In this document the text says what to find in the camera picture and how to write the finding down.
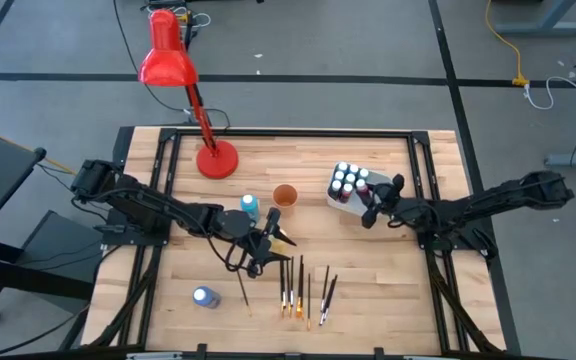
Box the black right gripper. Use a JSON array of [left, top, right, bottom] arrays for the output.
[[360, 173, 419, 230]]

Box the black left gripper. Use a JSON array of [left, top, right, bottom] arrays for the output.
[[245, 206, 298, 280]]

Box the wide orange bristle paintbrush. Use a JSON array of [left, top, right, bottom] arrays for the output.
[[295, 254, 304, 314]]

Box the large teal paint bottle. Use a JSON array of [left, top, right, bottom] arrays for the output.
[[240, 193, 262, 225]]

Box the long filbert orange bristle paintbrush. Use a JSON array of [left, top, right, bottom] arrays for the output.
[[297, 257, 306, 321]]

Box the gold ferrule black paintbrush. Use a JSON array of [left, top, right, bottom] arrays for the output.
[[236, 268, 253, 318]]

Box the silver ferrule black paintbrush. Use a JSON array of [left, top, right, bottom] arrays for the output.
[[317, 274, 338, 328], [319, 264, 331, 315], [321, 273, 340, 321]]

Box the large purple paint bottle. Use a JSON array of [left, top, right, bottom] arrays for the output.
[[192, 285, 222, 310]]

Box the white plastic bin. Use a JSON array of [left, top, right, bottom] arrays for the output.
[[325, 160, 395, 218]]

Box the tan plastic cup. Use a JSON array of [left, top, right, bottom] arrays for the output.
[[272, 183, 300, 212]]

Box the red desk lamp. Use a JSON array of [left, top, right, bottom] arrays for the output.
[[137, 8, 240, 180]]

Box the grey table leg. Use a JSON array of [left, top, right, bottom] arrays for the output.
[[493, 0, 576, 37]]

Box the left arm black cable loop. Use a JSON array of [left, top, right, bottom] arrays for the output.
[[207, 232, 252, 275]]

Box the white floor cable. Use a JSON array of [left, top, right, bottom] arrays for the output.
[[522, 75, 576, 126]]

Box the yellow floor cable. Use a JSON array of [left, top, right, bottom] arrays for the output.
[[484, 0, 530, 87]]

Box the black lamp power cable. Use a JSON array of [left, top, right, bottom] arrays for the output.
[[112, 0, 232, 131]]

